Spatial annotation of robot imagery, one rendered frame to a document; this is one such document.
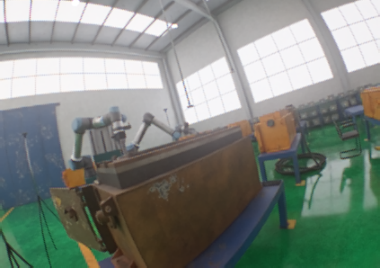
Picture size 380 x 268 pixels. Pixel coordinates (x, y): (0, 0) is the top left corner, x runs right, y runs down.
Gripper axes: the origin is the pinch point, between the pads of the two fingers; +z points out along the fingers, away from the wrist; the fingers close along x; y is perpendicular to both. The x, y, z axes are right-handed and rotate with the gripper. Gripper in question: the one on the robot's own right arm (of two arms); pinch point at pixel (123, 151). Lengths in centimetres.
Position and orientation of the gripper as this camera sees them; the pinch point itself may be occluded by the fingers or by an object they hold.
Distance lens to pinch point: 116.2
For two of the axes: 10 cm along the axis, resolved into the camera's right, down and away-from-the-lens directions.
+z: 2.6, 9.6, -0.5
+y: -7.5, 1.7, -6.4
